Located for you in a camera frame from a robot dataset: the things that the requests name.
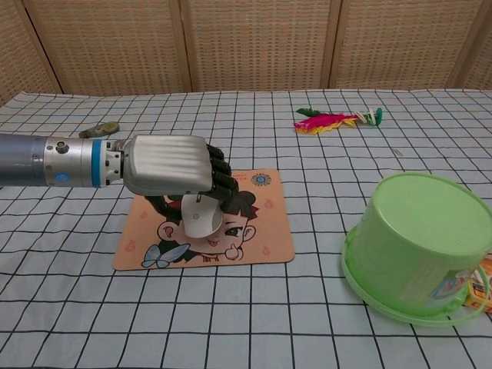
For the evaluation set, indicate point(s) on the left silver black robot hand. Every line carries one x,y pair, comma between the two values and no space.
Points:
169,165

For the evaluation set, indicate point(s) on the white computer mouse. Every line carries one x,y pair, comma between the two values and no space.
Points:
201,219

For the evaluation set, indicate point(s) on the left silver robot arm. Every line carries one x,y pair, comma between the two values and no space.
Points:
50,161

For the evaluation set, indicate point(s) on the orange cartoon girl mouse pad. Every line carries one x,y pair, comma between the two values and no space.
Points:
261,230

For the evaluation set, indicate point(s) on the olive correction tape dispenser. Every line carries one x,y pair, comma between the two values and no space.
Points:
100,130

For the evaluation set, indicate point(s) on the woven wooden folding screen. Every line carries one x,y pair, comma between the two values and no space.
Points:
246,42

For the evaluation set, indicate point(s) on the colourful feather shuttlecock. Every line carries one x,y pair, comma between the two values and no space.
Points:
323,123

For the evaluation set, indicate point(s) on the white checked tablecloth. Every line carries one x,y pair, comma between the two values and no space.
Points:
246,315

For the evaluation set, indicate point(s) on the green plastic bucket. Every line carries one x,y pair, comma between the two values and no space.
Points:
415,238

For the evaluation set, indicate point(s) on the orange yellow snack package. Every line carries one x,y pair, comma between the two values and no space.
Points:
482,292

